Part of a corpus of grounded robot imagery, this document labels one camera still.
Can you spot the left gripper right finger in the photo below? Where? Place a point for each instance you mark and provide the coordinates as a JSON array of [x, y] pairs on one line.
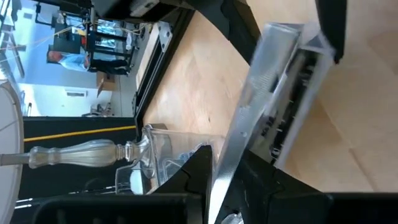
[[258, 186]]

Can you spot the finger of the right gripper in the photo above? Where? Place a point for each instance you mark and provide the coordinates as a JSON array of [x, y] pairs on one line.
[[244, 31], [331, 31]]

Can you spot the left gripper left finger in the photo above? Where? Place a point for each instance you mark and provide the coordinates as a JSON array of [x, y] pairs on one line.
[[189, 180]]

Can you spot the clear plastic bin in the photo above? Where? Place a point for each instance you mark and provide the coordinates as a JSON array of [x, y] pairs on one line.
[[161, 146]]

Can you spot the clear jewel case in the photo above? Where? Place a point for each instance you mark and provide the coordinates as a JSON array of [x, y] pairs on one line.
[[264, 102]]

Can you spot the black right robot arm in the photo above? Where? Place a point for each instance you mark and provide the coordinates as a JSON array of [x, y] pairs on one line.
[[118, 7]]

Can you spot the white shade table lamp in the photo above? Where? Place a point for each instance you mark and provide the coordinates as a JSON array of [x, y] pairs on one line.
[[77, 152]]

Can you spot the yellow pole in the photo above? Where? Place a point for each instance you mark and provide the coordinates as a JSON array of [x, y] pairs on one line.
[[77, 133]]

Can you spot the brown cardboard box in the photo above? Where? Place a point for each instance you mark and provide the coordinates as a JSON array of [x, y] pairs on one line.
[[105, 82]]

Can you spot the person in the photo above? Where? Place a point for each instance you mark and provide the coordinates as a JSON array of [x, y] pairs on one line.
[[73, 61]]

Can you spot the black equipment stand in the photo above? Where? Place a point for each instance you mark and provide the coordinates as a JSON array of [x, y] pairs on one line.
[[66, 43]]

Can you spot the silver frame bracket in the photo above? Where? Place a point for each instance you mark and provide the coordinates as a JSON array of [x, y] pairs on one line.
[[164, 35]]

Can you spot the black aluminium table frame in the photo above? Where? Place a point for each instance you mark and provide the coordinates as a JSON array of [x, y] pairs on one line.
[[149, 84]]

